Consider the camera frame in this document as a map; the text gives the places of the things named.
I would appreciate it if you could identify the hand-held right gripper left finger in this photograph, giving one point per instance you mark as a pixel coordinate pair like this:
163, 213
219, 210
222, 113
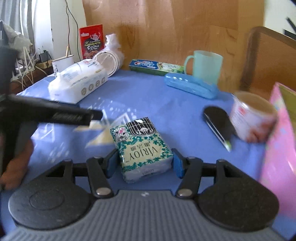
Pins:
113, 162

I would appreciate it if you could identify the bagged paper cups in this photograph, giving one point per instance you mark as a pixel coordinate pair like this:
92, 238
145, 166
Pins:
111, 60

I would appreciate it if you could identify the wooden rattan chair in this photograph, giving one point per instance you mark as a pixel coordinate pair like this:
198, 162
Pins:
252, 58

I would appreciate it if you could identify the red snack box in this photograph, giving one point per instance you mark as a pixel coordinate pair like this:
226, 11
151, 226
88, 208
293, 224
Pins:
91, 41

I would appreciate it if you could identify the blue tablecloth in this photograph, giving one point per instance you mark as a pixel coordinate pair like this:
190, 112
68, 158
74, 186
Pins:
161, 104

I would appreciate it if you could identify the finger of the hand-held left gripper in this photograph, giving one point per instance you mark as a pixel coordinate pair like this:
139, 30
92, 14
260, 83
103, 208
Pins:
78, 114

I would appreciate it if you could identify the wood-pattern board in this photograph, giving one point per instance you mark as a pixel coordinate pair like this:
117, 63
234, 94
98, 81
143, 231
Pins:
173, 30

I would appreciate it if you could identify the person's left hand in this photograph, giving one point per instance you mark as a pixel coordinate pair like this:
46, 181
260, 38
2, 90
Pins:
16, 169

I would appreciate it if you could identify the white tissue pack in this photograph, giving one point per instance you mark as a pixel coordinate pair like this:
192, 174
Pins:
76, 81

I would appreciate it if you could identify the black power adapter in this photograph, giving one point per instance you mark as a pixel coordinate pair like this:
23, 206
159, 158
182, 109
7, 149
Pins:
44, 56

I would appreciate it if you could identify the grey curtain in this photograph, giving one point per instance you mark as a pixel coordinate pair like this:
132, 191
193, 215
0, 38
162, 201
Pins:
13, 16

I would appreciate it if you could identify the toothpaste box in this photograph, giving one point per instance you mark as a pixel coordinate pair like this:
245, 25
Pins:
152, 66

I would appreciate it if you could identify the blue plastic case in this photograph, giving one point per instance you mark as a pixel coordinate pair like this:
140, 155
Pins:
189, 84

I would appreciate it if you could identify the white enamel mug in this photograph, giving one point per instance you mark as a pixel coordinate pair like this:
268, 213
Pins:
61, 66

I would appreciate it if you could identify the green patterned tissue pack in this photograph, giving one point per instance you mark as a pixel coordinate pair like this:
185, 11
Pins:
141, 150

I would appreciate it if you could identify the mint green cup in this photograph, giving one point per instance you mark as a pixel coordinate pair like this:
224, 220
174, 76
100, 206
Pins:
205, 67

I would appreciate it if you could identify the black wall tape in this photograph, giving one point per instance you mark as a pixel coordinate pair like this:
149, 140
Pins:
290, 27

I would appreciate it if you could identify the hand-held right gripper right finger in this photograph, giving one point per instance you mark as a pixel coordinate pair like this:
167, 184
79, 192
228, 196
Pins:
179, 165

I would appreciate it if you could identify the black oval case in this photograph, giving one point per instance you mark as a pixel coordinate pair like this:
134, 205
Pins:
218, 122

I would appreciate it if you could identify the pink tin box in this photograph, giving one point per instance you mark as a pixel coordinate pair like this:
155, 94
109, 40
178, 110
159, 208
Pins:
279, 162

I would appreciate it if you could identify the round white can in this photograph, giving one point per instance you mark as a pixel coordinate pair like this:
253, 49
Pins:
249, 118

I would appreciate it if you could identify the wooden stick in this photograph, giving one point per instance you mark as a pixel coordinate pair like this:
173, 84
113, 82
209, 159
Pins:
67, 51

